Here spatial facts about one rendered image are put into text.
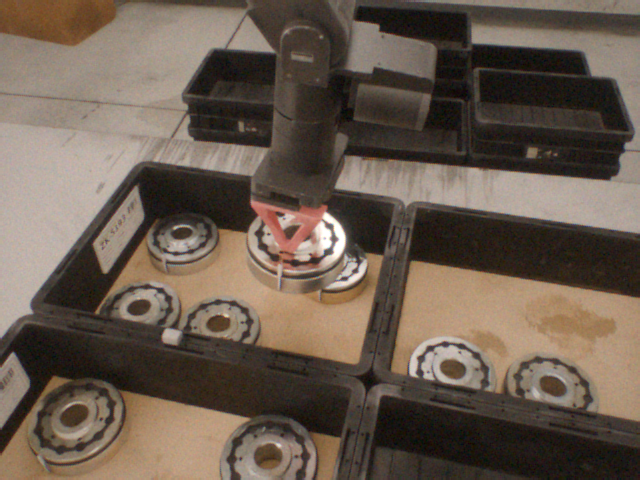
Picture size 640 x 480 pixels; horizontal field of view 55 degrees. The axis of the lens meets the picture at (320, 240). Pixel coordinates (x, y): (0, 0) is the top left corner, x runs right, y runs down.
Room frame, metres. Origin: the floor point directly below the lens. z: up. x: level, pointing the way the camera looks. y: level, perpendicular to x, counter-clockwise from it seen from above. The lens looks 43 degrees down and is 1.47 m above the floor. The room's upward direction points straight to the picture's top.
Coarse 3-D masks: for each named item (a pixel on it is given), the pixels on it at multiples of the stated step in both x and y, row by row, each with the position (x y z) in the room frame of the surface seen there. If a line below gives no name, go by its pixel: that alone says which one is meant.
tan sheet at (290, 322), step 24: (144, 240) 0.67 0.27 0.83; (240, 240) 0.67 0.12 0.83; (144, 264) 0.62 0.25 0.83; (216, 264) 0.62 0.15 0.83; (240, 264) 0.62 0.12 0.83; (192, 288) 0.58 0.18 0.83; (216, 288) 0.58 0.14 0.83; (240, 288) 0.58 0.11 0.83; (264, 288) 0.58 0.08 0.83; (96, 312) 0.53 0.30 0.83; (264, 312) 0.53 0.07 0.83; (288, 312) 0.53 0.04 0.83; (312, 312) 0.53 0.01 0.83; (336, 312) 0.53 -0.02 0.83; (360, 312) 0.53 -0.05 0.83; (264, 336) 0.49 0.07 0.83; (288, 336) 0.49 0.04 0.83; (312, 336) 0.49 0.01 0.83; (336, 336) 0.49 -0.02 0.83; (360, 336) 0.49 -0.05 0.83; (336, 360) 0.46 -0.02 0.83
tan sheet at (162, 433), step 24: (48, 384) 0.42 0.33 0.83; (144, 408) 0.39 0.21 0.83; (168, 408) 0.39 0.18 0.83; (192, 408) 0.39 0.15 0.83; (24, 432) 0.36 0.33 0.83; (144, 432) 0.36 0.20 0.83; (168, 432) 0.36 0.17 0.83; (192, 432) 0.36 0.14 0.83; (216, 432) 0.36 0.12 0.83; (312, 432) 0.36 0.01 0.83; (0, 456) 0.33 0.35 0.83; (24, 456) 0.33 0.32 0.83; (120, 456) 0.33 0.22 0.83; (144, 456) 0.33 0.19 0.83; (168, 456) 0.33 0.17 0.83; (192, 456) 0.33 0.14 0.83; (216, 456) 0.33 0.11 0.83; (336, 456) 0.33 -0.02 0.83
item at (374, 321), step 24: (144, 168) 0.73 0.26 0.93; (168, 168) 0.72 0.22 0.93; (192, 168) 0.72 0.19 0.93; (120, 192) 0.67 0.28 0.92; (336, 192) 0.67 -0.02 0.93; (360, 192) 0.67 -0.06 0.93; (96, 216) 0.61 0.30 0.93; (72, 264) 0.53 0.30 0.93; (384, 264) 0.53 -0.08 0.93; (48, 288) 0.49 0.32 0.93; (384, 288) 0.49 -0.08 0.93; (48, 312) 0.45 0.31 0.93; (72, 312) 0.45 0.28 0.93; (192, 336) 0.42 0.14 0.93; (288, 360) 0.38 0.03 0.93; (312, 360) 0.39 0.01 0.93; (360, 360) 0.38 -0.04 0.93
